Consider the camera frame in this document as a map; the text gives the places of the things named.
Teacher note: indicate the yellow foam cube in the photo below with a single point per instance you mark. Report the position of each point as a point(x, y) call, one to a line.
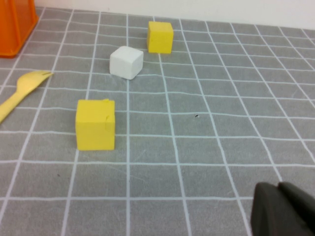
point(160, 38)
point(94, 127)

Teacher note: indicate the white foam cube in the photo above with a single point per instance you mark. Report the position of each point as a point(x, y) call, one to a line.
point(125, 62)

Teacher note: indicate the grey grid tablecloth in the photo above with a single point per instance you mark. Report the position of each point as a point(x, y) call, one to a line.
point(197, 152)

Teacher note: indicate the yellow plastic fork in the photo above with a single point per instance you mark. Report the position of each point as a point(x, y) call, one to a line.
point(27, 84)

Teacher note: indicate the orange plastic cutlery holder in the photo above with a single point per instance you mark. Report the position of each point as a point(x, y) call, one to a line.
point(12, 27)

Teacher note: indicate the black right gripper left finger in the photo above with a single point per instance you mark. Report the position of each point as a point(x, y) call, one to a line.
point(268, 214)

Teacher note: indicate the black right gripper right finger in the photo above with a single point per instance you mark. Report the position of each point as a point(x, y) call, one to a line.
point(300, 201)

